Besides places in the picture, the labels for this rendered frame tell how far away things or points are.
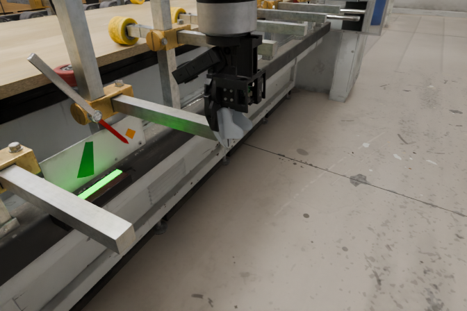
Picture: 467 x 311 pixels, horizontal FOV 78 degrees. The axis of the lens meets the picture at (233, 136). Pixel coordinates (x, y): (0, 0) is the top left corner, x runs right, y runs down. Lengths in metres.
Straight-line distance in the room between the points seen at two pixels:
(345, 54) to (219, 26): 2.38
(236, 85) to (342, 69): 2.38
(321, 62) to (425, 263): 1.95
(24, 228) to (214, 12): 0.51
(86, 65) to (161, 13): 0.25
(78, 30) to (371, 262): 1.37
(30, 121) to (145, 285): 0.80
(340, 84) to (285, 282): 1.95
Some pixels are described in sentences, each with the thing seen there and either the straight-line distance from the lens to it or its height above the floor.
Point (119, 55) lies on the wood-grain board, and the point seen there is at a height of 0.89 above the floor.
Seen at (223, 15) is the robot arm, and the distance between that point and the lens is 0.43.
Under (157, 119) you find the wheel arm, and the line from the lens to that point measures 0.63.
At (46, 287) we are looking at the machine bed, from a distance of 1.20.
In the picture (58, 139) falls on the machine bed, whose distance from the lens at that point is 0.94.
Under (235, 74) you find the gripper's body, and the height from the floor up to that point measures 0.97.
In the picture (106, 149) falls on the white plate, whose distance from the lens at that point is 0.74.
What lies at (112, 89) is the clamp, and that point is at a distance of 0.73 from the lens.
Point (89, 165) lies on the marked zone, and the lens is 0.72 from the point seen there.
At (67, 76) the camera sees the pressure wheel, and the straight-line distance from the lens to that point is 0.78.
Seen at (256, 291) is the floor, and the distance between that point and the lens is 1.31.
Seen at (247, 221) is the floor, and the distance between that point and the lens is 1.53.
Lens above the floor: 1.12
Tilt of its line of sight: 31 degrees down
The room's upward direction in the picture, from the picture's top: straight up
